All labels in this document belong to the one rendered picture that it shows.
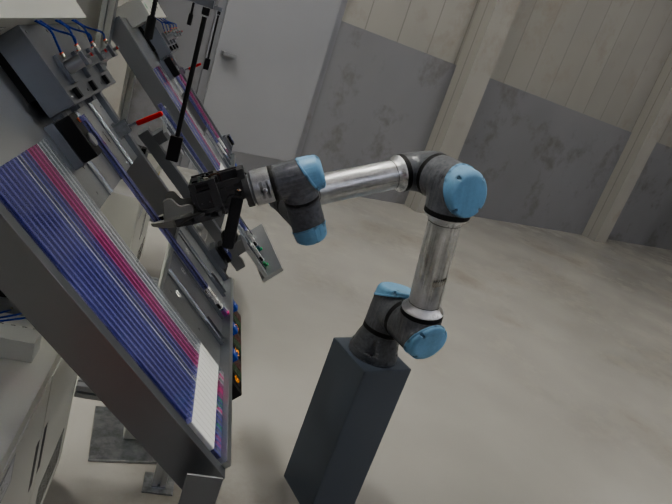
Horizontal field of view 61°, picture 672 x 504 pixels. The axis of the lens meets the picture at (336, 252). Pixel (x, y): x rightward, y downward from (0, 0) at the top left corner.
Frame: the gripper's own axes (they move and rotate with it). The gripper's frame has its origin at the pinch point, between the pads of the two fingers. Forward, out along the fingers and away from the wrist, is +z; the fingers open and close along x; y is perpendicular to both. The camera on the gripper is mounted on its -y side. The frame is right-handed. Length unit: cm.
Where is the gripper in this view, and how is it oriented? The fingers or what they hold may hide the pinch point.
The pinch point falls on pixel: (160, 223)
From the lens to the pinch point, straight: 123.4
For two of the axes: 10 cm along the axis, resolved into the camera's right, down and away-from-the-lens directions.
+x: 1.6, 3.8, -9.1
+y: -2.2, -8.9, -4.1
